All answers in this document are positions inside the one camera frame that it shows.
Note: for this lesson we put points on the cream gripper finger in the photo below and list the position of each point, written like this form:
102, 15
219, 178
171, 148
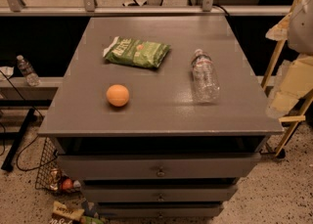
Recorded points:
279, 31

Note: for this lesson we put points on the clear plastic water bottle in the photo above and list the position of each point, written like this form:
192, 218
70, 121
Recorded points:
205, 79

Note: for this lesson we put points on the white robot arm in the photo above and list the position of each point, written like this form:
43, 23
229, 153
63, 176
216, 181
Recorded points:
296, 27

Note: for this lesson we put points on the small water bottle on ledge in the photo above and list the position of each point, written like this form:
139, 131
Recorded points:
27, 71

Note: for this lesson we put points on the green chip bag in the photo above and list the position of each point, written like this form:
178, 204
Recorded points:
135, 52

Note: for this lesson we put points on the grey drawer cabinet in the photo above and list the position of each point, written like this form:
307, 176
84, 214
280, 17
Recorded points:
163, 154

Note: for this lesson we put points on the orange ball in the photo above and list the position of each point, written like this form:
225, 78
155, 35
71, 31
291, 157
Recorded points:
117, 95

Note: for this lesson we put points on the snack bag on floor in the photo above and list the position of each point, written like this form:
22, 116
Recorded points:
61, 214

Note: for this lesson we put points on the black table leg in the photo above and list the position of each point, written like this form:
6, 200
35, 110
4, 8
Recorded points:
17, 139

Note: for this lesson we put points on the black wire basket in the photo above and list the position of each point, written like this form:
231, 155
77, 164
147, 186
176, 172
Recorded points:
49, 175

